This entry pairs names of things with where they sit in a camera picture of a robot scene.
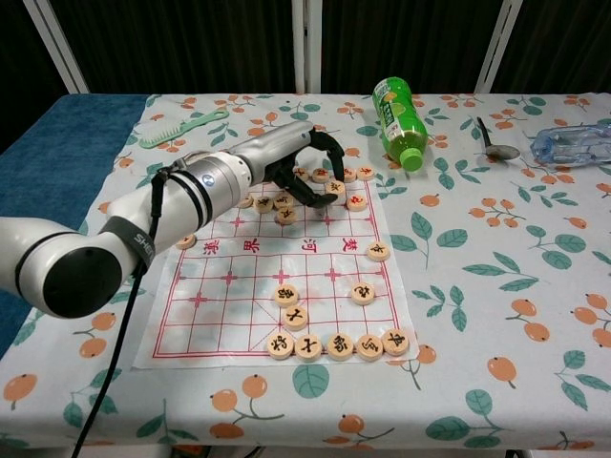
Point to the clear plastic water bottle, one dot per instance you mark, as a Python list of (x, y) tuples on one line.
[(573, 145)]

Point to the black pleated curtain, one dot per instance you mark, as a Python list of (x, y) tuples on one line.
[(191, 43)]

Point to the white red-lined xiangqi board sheet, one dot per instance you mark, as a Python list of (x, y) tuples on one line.
[(238, 305)]

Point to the light green plastic comb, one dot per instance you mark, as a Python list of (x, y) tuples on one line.
[(157, 138)]

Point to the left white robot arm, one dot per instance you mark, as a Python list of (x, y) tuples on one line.
[(143, 214)]

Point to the white metal frame pole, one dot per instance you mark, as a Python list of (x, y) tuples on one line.
[(57, 47), (306, 47), (499, 47)]

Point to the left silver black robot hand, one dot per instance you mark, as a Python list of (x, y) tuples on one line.
[(274, 150)]

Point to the round wooden xiangqi piece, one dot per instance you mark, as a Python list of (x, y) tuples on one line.
[(320, 175), (295, 318), (287, 296), (356, 202), (280, 347), (335, 187), (185, 241), (301, 173), (370, 347), (246, 201), (366, 172), (286, 215), (377, 251), (350, 174), (263, 204), (308, 347), (285, 199), (396, 341), (363, 293), (340, 346)]

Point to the metal spoon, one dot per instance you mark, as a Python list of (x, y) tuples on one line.
[(501, 152)]

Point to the blue table cover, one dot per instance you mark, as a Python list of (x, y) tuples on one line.
[(57, 143)]

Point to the floral patterned tablecloth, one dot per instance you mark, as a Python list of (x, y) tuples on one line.
[(453, 205)]

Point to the green tea plastic bottle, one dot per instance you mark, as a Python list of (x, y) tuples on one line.
[(396, 124)]

